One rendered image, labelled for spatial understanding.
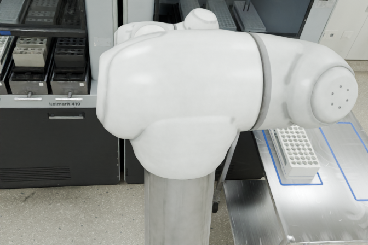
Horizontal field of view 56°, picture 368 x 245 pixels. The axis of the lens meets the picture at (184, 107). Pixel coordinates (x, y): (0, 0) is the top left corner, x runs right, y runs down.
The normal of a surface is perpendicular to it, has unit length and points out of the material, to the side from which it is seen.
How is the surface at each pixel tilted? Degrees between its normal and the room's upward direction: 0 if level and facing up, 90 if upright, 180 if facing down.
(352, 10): 90
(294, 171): 90
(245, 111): 80
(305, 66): 29
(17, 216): 0
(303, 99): 72
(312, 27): 90
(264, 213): 0
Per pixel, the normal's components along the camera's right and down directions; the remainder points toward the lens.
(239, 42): 0.29, -0.65
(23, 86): 0.12, 0.69
